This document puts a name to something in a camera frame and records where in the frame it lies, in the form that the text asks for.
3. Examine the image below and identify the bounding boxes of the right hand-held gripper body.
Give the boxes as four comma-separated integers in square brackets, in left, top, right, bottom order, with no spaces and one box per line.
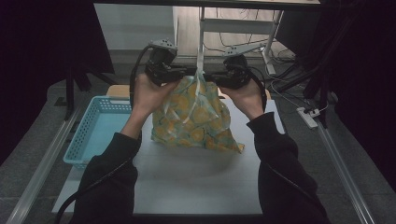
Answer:
[218,42,266,91]

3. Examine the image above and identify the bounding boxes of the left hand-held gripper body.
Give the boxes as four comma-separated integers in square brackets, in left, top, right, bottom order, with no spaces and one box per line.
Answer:
[144,38,188,88]

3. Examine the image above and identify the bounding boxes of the orange flower print cloth bag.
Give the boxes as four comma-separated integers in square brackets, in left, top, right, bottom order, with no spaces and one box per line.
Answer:
[150,68,246,155]

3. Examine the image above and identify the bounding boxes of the blue plastic basket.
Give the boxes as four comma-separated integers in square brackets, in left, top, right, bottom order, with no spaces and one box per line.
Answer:
[63,95,135,171]

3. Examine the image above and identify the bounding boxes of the person's left hand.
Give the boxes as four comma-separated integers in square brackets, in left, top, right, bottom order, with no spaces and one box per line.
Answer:
[132,72,182,119]

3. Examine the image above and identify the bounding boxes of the person's right hand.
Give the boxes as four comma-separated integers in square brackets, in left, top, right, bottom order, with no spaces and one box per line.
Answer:
[219,78,266,121]

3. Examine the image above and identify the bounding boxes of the white panel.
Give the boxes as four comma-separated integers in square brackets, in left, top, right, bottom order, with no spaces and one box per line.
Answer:
[94,3,179,51]

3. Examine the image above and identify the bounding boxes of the black metal stand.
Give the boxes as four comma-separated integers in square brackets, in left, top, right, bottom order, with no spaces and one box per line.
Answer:
[63,60,119,121]
[264,46,342,129]

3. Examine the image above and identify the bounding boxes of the white power strip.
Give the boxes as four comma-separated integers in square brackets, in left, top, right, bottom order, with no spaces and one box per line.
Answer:
[295,106,321,130]

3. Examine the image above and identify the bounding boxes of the white foam mat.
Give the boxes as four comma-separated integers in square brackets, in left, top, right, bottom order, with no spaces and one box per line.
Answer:
[51,96,286,216]

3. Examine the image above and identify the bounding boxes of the dark curtain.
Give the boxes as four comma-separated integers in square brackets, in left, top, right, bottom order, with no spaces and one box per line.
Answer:
[0,0,116,166]
[275,0,396,191]

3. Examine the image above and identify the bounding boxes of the left hand-held gripper black cable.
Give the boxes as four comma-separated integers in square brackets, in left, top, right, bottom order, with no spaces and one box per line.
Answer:
[53,44,155,224]

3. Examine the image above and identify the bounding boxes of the black floor cables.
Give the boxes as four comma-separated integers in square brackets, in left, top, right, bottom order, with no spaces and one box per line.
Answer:
[203,8,297,64]

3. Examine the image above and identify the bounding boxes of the white cable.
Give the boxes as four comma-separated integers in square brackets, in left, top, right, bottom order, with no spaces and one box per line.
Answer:
[264,63,331,114]

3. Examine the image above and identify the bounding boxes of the white desk frame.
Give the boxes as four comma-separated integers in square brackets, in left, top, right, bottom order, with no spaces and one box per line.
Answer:
[195,6,285,76]

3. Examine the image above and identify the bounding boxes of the aluminium rail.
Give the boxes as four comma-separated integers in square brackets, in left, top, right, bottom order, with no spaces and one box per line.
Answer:
[6,104,82,224]
[315,122,378,224]

